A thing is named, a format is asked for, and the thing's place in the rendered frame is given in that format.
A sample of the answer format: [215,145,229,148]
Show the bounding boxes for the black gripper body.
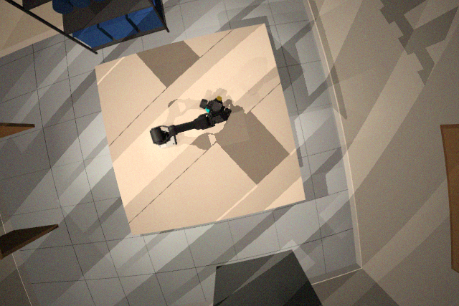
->
[199,99,232,117]

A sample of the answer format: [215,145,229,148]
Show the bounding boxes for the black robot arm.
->
[149,99,228,146]

